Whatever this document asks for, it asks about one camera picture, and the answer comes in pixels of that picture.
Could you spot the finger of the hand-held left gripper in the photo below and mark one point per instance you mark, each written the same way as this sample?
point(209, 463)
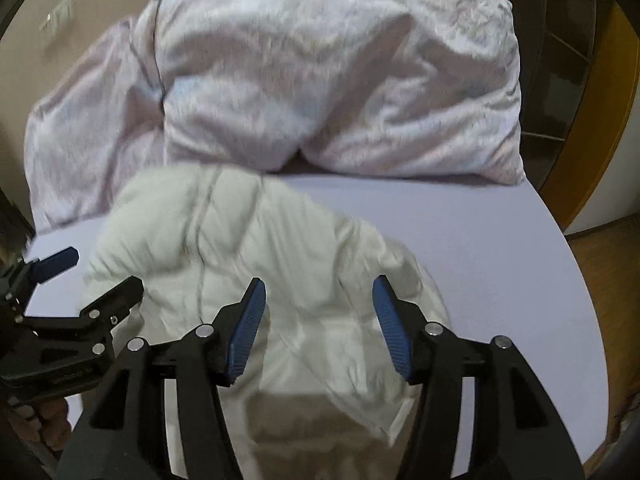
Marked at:
point(55, 261)
point(117, 297)

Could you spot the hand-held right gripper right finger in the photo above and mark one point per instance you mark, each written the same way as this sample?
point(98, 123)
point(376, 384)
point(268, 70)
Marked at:
point(392, 335)

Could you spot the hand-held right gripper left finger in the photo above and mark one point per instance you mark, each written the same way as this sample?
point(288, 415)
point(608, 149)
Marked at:
point(247, 335)

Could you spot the white puffy down jacket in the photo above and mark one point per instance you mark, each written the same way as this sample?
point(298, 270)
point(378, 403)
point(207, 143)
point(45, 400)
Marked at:
point(300, 270)

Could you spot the person's left hand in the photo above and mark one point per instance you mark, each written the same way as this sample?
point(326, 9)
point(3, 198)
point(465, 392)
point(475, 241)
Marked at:
point(47, 420)

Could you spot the pink fluffy duvet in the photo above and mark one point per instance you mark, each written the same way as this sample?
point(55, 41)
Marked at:
point(310, 75)

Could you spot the wooden door with dark glass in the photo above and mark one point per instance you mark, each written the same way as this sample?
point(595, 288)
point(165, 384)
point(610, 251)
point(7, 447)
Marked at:
point(605, 125)

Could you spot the white wall switch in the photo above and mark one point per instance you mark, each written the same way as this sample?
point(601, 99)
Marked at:
point(57, 14)

